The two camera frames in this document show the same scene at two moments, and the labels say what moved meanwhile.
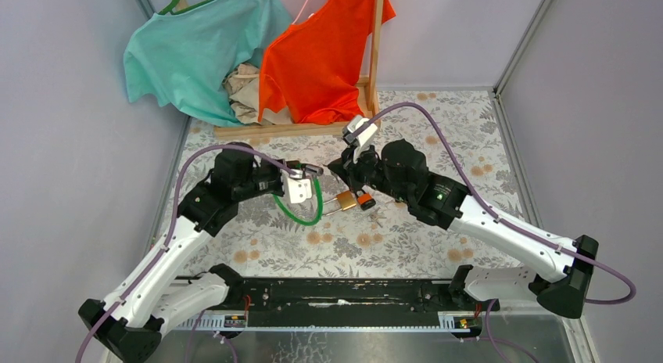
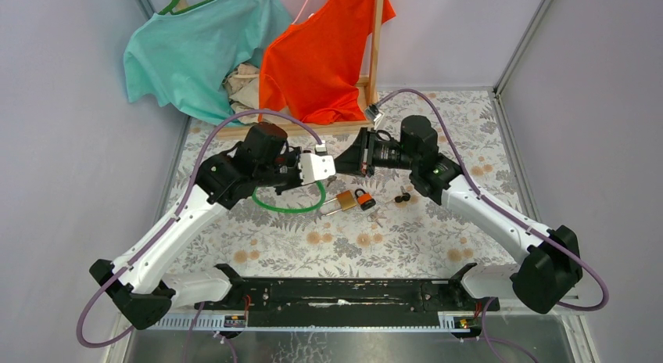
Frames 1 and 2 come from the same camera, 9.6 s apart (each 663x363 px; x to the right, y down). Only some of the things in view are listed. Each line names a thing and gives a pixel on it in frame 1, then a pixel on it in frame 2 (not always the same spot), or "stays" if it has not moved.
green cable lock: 320,206 → 292,210
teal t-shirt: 184,57 stays
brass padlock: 345,199 stays
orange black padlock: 366,200 stays
